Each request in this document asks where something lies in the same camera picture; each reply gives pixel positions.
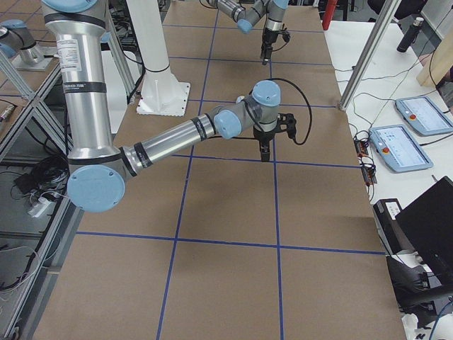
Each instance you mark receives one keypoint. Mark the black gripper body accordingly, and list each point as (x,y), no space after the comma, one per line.
(267,38)
(264,136)

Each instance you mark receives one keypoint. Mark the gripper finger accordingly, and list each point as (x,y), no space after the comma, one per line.
(263,57)
(268,52)
(267,151)
(262,148)

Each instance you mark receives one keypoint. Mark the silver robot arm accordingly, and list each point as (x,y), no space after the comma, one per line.
(247,18)
(98,169)

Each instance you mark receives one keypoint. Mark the red cylinder bottle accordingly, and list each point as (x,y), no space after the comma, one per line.
(328,14)

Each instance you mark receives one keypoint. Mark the near blue teach pendant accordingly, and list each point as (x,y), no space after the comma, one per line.
(399,150)

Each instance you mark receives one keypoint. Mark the blue teach pendant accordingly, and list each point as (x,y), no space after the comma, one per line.
(423,116)
(399,150)

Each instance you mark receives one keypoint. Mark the black power box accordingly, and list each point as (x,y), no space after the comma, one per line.
(385,212)

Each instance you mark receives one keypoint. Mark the black water bottle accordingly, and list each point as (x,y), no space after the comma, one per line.
(411,34)

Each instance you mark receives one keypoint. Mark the far blue teach pendant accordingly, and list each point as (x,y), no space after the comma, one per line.
(423,116)

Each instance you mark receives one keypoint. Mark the wooden board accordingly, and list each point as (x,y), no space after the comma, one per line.
(438,64)

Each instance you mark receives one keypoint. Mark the black laptop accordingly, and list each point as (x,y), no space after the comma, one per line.
(427,223)

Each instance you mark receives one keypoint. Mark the white power strip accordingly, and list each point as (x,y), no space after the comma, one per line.
(39,207)

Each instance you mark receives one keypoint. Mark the black electronics board with wires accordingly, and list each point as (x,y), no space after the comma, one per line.
(366,162)

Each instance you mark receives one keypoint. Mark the white camera pole with base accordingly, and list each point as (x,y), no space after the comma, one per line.
(161,93)

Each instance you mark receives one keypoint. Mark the aluminium frame post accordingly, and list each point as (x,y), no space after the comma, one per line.
(375,37)

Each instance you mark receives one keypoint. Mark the grey robot base mount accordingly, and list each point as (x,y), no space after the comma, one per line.
(18,44)

